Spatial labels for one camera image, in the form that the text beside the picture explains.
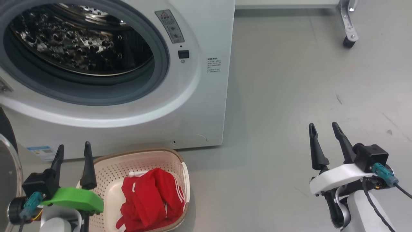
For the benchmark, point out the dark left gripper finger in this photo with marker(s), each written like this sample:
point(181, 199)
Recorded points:
point(58, 162)
point(88, 174)

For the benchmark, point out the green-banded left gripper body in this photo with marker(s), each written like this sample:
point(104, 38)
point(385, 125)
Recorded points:
point(74, 199)

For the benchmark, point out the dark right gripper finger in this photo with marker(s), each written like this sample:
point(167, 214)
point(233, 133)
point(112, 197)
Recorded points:
point(346, 146)
point(317, 154)

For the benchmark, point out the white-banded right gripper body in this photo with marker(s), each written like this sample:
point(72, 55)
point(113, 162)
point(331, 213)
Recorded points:
point(338, 178)

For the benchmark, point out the black glass washing machine door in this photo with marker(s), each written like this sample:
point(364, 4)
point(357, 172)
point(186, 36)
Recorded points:
point(8, 174)

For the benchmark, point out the red garment with white stripes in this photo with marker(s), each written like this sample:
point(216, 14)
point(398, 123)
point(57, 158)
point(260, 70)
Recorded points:
point(151, 199)

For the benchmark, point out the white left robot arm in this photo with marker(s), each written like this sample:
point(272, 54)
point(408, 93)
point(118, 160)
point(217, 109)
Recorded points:
point(58, 224)

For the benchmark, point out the cream perforated laundry basket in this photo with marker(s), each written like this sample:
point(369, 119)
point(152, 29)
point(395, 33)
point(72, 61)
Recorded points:
point(109, 174)

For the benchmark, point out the white front-load washing machine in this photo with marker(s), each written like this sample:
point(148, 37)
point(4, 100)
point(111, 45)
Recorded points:
point(206, 106)

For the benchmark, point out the black door latch socket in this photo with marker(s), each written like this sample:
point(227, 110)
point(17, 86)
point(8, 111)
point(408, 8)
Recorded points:
point(183, 54)

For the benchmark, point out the blue energy label sticker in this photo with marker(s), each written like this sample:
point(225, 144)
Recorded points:
point(42, 153)

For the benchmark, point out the white filter access cover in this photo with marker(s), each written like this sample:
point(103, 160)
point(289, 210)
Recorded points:
point(193, 141)

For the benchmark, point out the stainless steel washer drum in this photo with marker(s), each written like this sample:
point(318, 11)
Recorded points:
point(80, 42)

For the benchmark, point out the small printed text label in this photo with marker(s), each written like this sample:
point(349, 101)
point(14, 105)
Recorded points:
point(214, 65)

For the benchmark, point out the white furniture base panel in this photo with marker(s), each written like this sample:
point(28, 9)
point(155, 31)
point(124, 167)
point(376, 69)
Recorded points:
point(289, 3)

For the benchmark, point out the grey warning sticker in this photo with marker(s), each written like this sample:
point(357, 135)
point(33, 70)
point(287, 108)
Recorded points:
point(169, 26)

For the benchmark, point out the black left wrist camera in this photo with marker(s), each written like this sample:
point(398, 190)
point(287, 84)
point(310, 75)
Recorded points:
point(38, 182)

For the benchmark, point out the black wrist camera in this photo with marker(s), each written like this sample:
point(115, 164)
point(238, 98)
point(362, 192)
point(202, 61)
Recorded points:
point(38, 182)
point(373, 156)

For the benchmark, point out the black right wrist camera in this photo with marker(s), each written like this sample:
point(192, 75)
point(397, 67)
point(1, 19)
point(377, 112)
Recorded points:
point(373, 156)

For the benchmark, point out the metal frame leg with caster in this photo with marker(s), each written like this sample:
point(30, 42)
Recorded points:
point(349, 25)

